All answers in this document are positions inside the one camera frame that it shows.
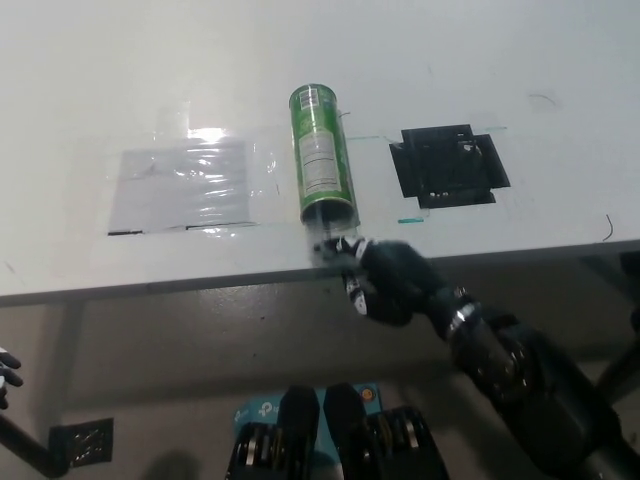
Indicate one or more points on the clear plastic film sheet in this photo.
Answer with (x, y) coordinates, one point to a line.
(262, 162)

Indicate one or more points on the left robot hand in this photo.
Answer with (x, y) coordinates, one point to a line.
(6, 372)

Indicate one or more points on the clear taped plastic sheet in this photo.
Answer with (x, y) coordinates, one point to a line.
(182, 192)

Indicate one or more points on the teal cardboard box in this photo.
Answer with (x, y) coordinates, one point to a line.
(260, 410)

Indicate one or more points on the clear plastic chips tray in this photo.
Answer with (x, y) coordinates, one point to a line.
(330, 227)

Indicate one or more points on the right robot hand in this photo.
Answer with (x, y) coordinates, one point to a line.
(395, 280)

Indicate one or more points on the black floor tape patch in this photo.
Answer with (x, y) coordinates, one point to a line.
(85, 440)

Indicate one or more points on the green cylindrical chips can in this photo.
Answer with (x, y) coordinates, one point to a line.
(320, 150)

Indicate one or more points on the black tape square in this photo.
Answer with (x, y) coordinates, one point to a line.
(447, 167)

